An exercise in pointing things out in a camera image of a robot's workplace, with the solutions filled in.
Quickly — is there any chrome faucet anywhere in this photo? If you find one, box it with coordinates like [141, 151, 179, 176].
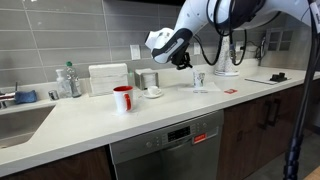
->
[0, 81, 19, 109]

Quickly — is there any dark wood cabinet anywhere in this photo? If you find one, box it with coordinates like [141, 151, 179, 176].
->
[216, 79, 320, 180]

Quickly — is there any clear soap dispenser bottle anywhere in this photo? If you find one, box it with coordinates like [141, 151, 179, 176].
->
[55, 68, 73, 99]

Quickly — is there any printed paper cup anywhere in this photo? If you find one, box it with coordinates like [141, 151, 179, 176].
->
[192, 73, 206, 89]

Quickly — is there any blue sponge cloth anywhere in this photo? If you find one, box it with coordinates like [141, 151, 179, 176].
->
[14, 89, 38, 105]

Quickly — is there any countertop sink basin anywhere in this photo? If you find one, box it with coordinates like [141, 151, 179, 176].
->
[0, 104, 56, 150]

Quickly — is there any white mug red handle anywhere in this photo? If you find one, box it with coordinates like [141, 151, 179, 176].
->
[112, 85, 135, 114]

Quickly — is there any black braided cable sleeve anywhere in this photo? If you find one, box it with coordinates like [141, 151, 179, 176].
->
[283, 0, 320, 180]

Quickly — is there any stack of white paper towels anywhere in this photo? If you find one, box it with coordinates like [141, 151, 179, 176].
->
[88, 63, 129, 97]

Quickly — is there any white wall outlet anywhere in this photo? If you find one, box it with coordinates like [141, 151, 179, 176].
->
[193, 42, 202, 56]

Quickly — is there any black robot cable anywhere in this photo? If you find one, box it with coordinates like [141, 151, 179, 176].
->
[193, 0, 250, 67]

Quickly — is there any small white espresso cup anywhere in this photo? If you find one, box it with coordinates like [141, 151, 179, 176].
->
[146, 85, 160, 97]

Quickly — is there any black cabinet handle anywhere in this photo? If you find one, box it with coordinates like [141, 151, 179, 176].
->
[259, 99, 273, 131]
[268, 98, 282, 128]

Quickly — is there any black wall cable bundle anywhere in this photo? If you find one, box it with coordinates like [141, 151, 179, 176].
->
[254, 33, 272, 66]

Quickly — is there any clear bottle green cap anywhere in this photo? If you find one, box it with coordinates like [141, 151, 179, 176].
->
[64, 60, 83, 99]

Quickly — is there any small metal can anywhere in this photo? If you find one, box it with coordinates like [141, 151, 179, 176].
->
[48, 89, 60, 101]

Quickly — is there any dark sink cabinet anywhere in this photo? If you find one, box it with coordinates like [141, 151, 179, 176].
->
[0, 146, 113, 180]

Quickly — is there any stainless steel dishwasher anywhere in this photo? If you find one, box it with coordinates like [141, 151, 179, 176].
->
[109, 109, 225, 180]

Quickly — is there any black object on mat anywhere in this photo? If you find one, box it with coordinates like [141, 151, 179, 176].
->
[269, 72, 288, 83]

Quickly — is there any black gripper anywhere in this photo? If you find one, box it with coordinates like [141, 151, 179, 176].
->
[171, 49, 195, 71]

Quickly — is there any white wall switch plate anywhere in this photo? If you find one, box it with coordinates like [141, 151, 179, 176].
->
[129, 44, 141, 61]

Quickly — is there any metal napkin dispenser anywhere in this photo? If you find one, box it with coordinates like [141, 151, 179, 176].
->
[134, 68, 160, 91]

